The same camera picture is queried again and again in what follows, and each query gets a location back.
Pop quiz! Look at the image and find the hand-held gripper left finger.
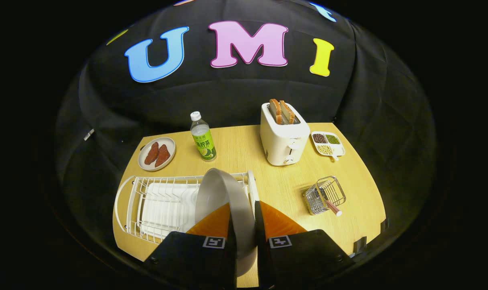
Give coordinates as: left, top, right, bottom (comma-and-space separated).
143, 203, 237, 290

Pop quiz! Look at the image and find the red meat slice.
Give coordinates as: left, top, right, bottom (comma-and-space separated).
144, 142, 160, 166
155, 145, 171, 168

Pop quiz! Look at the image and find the white toaster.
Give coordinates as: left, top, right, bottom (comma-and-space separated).
260, 102, 311, 166

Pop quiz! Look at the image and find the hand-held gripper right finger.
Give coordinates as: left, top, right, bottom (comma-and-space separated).
254, 200, 355, 290

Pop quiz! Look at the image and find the green label drink bottle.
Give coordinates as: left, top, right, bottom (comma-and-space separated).
190, 111, 217, 162

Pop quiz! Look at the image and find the small grey dish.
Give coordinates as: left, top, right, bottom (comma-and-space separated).
138, 137, 176, 172

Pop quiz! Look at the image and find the white divided dish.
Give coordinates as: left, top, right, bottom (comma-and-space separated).
311, 131, 346, 162

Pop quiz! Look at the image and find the beige round plate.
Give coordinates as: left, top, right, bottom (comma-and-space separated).
194, 168, 257, 278

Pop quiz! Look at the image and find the black backdrop cloth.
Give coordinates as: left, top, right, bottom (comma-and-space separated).
55, 0, 436, 258

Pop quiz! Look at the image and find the white wire dish rack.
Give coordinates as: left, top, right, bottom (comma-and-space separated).
114, 170, 260, 245

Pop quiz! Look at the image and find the metal wire basket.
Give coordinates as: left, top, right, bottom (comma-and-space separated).
304, 176, 347, 216

